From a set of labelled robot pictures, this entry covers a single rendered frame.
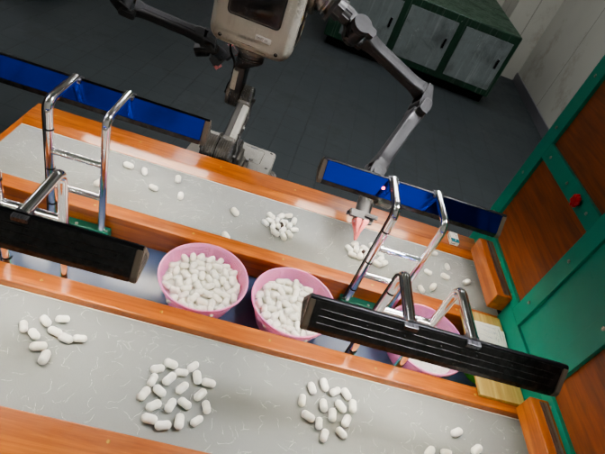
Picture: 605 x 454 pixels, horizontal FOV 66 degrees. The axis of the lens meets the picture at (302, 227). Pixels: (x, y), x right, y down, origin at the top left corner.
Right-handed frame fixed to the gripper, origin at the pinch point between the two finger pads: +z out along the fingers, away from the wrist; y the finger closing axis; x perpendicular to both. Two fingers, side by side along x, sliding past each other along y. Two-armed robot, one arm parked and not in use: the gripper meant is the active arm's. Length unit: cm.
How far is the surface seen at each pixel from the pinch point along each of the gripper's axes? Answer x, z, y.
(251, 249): -4.9, 15.7, -33.7
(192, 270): -12, 28, -49
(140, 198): 5, 9, -74
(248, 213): 10.5, 1.5, -38.1
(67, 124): 19, -10, -110
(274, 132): 192, -100, -37
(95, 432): -48, 67, -55
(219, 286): -14, 30, -40
